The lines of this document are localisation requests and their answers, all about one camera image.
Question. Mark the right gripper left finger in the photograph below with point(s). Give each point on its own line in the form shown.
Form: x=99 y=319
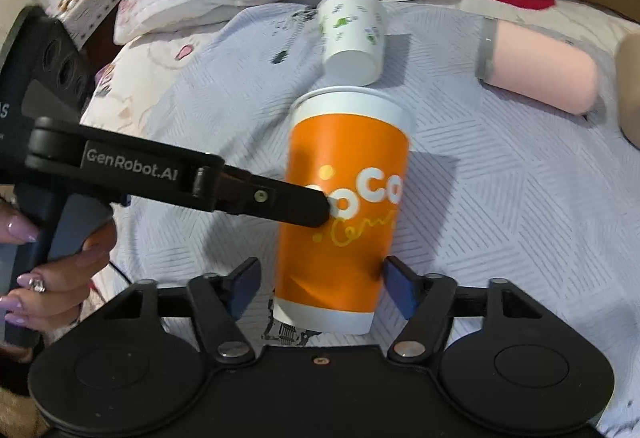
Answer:
x=146 y=355

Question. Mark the left hand with painted nails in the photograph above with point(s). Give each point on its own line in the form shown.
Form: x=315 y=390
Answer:
x=50 y=296

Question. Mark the orange paper cup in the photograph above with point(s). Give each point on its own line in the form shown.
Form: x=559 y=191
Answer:
x=352 y=144

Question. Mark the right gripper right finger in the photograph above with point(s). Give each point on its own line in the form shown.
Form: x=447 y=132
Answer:
x=497 y=353

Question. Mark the taupe cylinder cup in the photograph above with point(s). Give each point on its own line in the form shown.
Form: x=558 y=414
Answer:
x=627 y=64

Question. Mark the pink cylinder cup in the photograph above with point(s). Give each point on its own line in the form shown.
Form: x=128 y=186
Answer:
x=536 y=66

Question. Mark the grey striped cloth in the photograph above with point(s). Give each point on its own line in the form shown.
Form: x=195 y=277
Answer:
x=496 y=185

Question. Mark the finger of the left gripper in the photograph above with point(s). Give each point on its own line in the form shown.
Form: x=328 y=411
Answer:
x=239 y=192

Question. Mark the cartoon print bed sheet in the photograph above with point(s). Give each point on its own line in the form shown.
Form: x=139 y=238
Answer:
x=131 y=82

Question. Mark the white floral paper cup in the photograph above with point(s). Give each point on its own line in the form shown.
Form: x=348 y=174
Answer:
x=353 y=36

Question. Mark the bedside table with patterned cloth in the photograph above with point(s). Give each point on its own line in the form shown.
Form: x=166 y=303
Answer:
x=82 y=18

